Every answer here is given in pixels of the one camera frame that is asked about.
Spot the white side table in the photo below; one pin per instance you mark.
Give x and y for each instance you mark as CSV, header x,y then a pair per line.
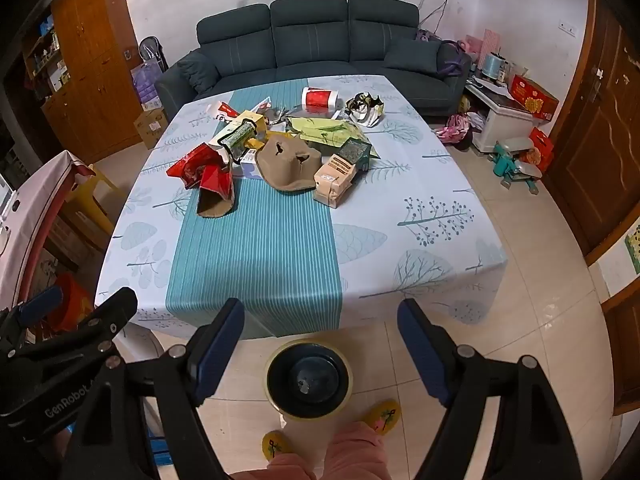
x,y
500,115

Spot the wooden door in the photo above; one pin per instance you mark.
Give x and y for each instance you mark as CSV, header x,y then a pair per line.
x,y
595,125
625,355

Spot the light blue roll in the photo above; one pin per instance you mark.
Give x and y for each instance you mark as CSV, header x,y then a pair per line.
x,y
491,66

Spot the purple tissue pack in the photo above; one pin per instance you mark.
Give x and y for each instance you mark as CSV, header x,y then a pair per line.
x,y
145,85

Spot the yellow white small box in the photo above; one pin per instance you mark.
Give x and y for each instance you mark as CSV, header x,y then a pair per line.
x,y
251,121

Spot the person's left leg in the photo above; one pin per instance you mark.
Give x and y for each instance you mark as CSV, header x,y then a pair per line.
x,y
280,470

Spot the pink clothes pile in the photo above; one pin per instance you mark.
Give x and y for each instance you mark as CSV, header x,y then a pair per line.
x,y
454,129

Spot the white red paper bag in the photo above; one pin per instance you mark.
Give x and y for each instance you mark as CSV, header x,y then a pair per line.
x,y
320,100

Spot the wooden open shelf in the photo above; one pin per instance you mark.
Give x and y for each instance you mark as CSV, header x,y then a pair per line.
x,y
47,55

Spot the yellow embroidered slipper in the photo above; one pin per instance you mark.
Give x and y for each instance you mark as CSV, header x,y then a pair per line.
x,y
380,416
277,445

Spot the person's right leg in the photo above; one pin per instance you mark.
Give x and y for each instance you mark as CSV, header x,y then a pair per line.
x,y
352,450

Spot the blue plastic stool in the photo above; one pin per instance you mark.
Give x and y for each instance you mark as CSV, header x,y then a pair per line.
x,y
157,452

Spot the yellow plastic chair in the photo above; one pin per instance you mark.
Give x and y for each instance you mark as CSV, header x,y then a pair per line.
x,y
92,200

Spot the dark green sofa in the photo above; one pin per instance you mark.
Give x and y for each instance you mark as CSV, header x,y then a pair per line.
x,y
310,40

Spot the red brown carton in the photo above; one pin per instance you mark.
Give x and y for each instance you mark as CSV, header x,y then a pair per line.
x,y
216,195

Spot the dark green packet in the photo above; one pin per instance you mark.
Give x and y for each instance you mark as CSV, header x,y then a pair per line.
x,y
356,152

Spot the pink gift bag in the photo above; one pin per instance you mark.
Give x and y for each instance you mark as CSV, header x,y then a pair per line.
x,y
491,41

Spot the white red packet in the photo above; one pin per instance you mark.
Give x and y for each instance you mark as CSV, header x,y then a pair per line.
x,y
222,111

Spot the dark green sofa cushion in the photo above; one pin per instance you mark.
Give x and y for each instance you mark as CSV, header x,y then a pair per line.
x,y
412,56
197,72

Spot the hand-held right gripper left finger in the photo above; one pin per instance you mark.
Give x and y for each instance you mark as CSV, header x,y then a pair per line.
x,y
215,355

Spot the person's leg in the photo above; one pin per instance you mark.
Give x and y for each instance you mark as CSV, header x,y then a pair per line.
x,y
280,470
352,450

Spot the red gift box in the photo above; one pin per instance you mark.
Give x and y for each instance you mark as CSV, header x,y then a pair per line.
x,y
534,96

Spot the dark waste bin yellow rim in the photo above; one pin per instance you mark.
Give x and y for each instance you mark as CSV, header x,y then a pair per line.
x,y
307,375

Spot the green snack box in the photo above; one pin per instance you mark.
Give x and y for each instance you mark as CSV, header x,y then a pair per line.
x,y
237,137

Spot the red foil snack packet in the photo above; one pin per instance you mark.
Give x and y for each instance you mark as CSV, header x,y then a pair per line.
x,y
190,167

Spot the orange bucket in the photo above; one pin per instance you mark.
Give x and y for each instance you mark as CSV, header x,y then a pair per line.
x,y
74,302

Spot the yellow green paper bag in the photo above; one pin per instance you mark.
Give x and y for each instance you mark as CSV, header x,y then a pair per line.
x,y
325,132

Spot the brown torn cardboard piece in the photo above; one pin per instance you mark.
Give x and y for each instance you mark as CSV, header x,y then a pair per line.
x,y
285,165

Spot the printed teal white tablecloth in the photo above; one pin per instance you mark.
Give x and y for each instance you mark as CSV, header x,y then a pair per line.
x,y
260,260

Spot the black gold patterned bag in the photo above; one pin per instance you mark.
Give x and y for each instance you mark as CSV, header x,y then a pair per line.
x,y
362,107

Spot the brown cardboard box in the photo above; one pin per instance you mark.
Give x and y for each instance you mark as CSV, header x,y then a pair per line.
x,y
150,127

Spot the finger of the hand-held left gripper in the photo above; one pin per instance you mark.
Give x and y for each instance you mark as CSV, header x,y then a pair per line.
x,y
107,317
42,306

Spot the wooden cabinet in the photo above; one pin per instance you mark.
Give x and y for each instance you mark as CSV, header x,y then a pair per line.
x,y
90,60

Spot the purple bag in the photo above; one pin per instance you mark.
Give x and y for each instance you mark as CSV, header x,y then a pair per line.
x,y
452,57

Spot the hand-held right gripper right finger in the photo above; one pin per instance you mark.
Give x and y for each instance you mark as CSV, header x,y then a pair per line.
x,y
420,355

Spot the beige carton box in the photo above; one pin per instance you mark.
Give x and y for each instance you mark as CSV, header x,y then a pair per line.
x,y
332,180

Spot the pink table cover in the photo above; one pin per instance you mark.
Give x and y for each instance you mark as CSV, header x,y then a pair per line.
x,y
35,220

